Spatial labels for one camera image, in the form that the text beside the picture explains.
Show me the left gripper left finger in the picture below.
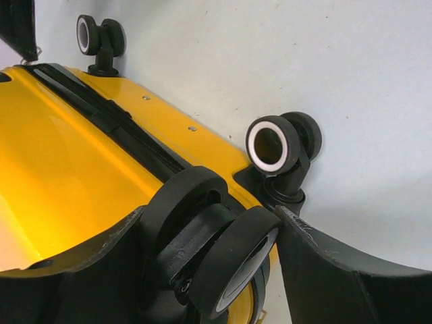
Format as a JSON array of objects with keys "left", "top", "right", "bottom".
[{"left": 1, "top": 206, "right": 176, "bottom": 323}]

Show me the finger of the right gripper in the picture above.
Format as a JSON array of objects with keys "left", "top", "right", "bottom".
[{"left": 0, "top": 0, "right": 38, "bottom": 61}]

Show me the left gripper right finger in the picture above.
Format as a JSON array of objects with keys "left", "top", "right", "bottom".
[{"left": 275, "top": 206, "right": 431, "bottom": 323}]

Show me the yellow Pikachu hard-shell suitcase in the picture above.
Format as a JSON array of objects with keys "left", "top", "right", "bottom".
[{"left": 1, "top": 14, "right": 322, "bottom": 323}]

